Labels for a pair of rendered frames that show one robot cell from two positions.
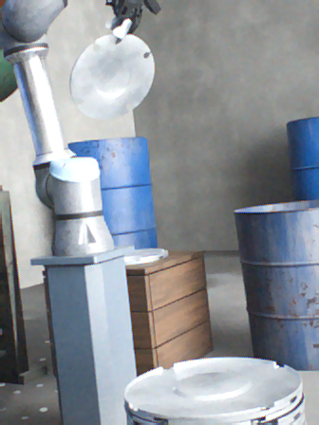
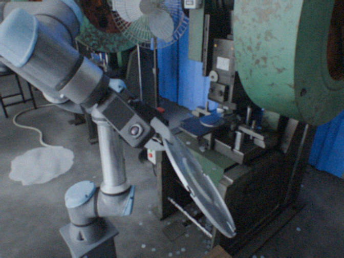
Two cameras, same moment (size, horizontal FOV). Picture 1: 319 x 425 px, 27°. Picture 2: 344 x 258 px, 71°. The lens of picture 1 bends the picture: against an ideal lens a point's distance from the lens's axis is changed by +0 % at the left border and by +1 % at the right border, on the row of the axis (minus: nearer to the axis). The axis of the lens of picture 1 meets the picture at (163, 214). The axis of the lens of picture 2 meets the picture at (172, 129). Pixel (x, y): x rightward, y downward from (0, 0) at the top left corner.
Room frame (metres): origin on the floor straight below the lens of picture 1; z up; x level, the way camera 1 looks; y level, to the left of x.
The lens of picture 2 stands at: (2.21, -0.35, 1.32)
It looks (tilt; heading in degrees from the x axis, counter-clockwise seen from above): 28 degrees down; 111
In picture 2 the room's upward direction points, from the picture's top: straight up
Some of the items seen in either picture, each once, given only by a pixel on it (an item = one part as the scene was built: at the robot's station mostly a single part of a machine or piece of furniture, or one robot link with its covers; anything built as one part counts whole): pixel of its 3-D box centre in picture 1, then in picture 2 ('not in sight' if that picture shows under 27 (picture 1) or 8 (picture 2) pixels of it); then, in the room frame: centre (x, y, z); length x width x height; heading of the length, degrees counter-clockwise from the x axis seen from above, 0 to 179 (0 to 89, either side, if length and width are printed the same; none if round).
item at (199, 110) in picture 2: not in sight; (205, 109); (1.93, 0.97, 0.76); 0.17 x 0.06 x 0.10; 149
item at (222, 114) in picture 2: not in sight; (227, 119); (2.07, 0.87, 0.76); 0.15 x 0.09 x 0.05; 149
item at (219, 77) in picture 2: not in sight; (228, 68); (2.05, 0.84, 1.04); 0.17 x 0.15 x 0.30; 59
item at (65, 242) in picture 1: (81, 231); (86, 221); (1.62, 0.20, 0.50); 0.15 x 0.15 x 0.10
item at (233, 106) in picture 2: not in sight; (230, 100); (2.08, 0.88, 0.86); 0.20 x 0.16 x 0.05; 149
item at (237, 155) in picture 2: not in sight; (226, 132); (2.08, 0.88, 0.68); 0.45 x 0.30 x 0.06; 149
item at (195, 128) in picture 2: not in sight; (204, 134); (1.99, 0.73, 0.72); 0.25 x 0.14 x 0.14; 59
